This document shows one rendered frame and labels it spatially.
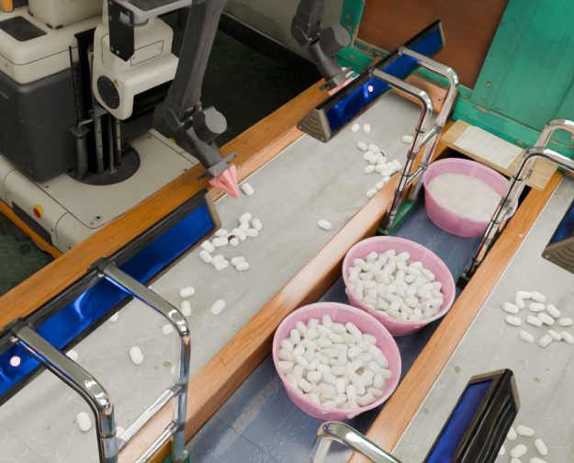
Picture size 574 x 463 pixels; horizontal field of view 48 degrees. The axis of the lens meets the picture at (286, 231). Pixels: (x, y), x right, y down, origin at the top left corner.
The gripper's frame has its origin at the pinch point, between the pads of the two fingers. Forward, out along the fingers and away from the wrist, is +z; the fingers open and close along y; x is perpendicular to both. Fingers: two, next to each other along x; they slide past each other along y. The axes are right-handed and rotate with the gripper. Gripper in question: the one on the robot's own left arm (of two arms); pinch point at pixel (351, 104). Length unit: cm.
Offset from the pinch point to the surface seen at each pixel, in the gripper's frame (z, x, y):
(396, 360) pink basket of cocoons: 45, -24, -62
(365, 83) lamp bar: -5.2, -26.8, -26.1
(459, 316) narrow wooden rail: 49, -28, -42
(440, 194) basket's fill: 33.7, -11.8, -1.5
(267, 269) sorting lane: 19, 0, -58
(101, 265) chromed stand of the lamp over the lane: -7, -28, -105
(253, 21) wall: -55, 137, 138
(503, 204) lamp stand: 34, -41, -24
